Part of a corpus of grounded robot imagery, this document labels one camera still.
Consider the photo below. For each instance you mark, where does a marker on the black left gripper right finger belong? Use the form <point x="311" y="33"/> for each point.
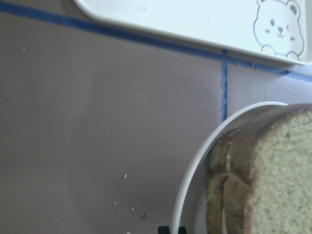
<point x="182" y="230"/>

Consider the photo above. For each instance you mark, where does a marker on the bread slice on plate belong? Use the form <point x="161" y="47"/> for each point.
<point x="218" y="168"/>

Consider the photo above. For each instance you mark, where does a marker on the bread slice from board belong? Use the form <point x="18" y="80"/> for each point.
<point x="269" y="189"/>

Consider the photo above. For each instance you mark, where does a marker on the cream rectangular tray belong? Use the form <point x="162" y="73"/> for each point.
<point x="275" y="29"/>

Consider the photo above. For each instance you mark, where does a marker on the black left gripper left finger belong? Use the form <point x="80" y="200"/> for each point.
<point x="163" y="230"/>

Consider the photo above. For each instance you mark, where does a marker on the white round plate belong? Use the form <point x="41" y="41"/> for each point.
<point x="191" y="201"/>

